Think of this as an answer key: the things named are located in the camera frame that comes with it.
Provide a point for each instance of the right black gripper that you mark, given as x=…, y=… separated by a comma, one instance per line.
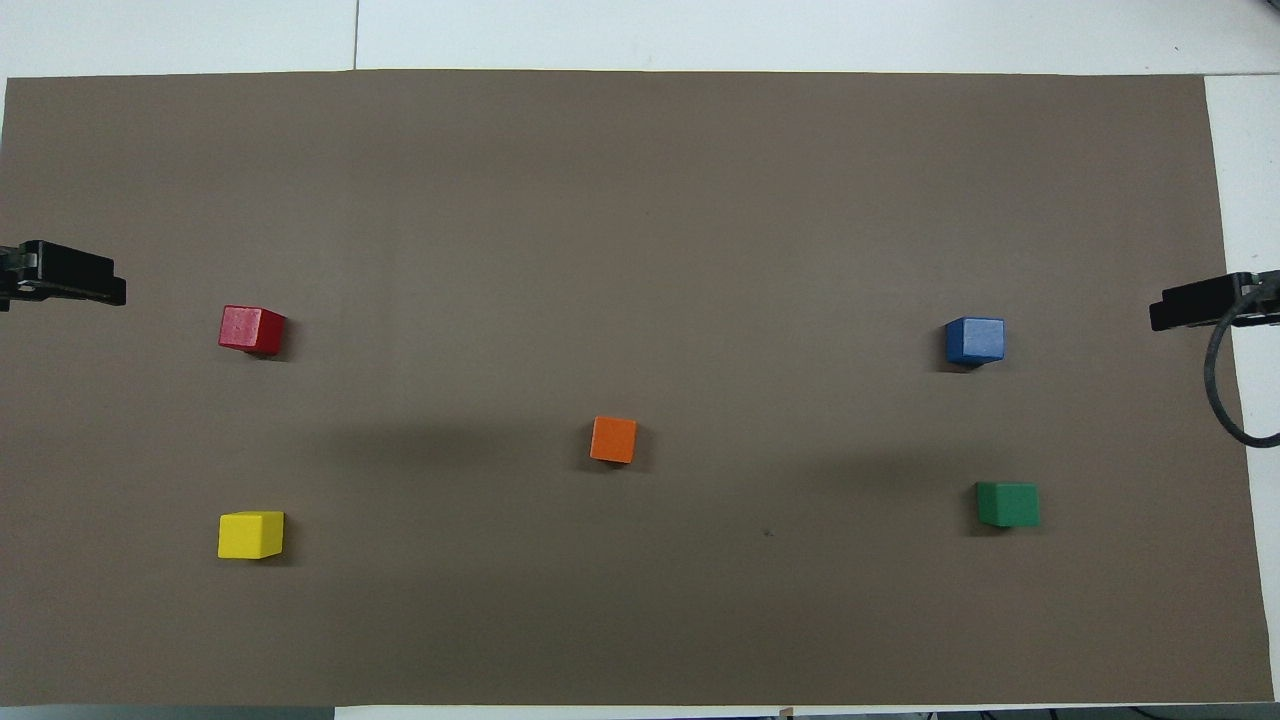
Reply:
x=1260, y=298

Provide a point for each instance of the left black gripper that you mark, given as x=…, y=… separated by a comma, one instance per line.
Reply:
x=12, y=275

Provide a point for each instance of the red wooden block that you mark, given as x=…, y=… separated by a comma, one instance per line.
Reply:
x=250, y=329

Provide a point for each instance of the blue wooden block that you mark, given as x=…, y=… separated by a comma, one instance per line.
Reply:
x=974, y=341

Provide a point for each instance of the green wooden block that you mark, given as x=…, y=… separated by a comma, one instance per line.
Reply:
x=1007, y=505

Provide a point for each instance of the yellow wooden block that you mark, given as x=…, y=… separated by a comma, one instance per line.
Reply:
x=249, y=536

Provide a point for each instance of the orange wooden block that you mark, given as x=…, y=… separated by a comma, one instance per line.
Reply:
x=613, y=440

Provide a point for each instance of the brown table mat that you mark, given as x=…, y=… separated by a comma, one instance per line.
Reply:
x=640, y=200

